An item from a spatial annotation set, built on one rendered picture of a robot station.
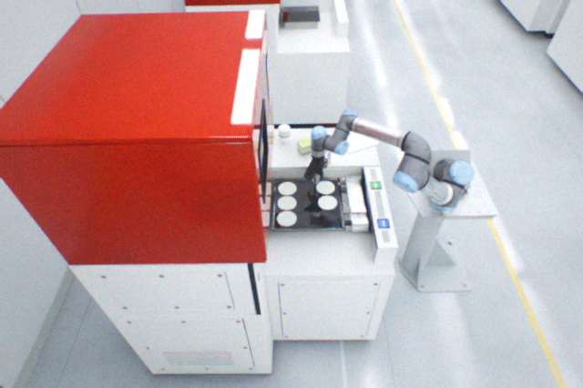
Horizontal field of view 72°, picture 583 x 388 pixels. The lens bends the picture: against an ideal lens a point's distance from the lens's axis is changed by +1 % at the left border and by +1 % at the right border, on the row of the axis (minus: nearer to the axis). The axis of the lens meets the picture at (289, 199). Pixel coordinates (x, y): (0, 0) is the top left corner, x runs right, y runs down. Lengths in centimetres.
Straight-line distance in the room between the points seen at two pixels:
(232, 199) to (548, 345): 236
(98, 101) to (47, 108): 14
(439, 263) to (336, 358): 102
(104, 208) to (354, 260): 118
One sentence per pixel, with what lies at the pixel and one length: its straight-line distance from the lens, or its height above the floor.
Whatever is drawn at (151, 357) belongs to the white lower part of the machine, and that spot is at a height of 34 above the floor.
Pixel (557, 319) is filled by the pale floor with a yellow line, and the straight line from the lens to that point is 320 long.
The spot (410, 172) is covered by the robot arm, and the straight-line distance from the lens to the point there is 177.
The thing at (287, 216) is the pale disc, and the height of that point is 90.
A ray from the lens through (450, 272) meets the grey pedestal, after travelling 308.
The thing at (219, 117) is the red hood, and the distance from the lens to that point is 114.
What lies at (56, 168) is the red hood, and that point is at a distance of 131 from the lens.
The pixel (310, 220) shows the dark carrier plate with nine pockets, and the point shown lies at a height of 90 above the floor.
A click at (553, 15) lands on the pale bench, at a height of 29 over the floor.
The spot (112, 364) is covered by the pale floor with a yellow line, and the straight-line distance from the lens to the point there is 287.
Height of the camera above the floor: 247
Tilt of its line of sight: 47 degrees down
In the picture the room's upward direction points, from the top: 2 degrees counter-clockwise
